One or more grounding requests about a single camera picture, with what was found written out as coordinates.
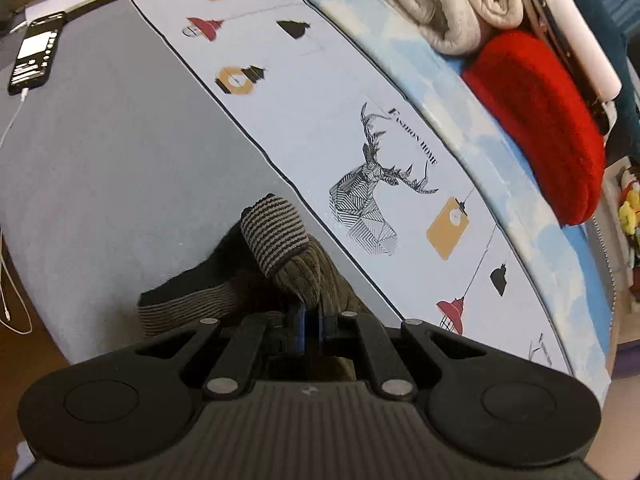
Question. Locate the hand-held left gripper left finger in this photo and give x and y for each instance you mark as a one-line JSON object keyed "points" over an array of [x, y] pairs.
{"points": [[298, 332]]}

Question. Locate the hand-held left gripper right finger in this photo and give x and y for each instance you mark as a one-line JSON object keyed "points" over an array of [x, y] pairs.
{"points": [[315, 332]]}

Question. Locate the printed deer bed sheet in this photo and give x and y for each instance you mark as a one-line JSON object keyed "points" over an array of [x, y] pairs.
{"points": [[100, 160]]}

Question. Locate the light blue patterned sheet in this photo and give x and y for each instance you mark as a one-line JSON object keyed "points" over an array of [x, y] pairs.
{"points": [[425, 75]]}

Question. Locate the red folded blanket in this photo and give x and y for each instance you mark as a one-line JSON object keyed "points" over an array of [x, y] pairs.
{"points": [[540, 120]]}

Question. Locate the yellow duck plush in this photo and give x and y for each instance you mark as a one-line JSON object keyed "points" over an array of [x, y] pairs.
{"points": [[631, 212]]}

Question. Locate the cream folded blanket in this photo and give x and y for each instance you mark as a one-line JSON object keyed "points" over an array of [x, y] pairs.
{"points": [[450, 0]]}

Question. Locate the black smartphone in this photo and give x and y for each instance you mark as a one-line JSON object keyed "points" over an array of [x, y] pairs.
{"points": [[35, 55]]}

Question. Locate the white pillow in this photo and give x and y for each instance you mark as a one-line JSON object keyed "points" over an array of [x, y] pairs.
{"points": [[585, 35]]}

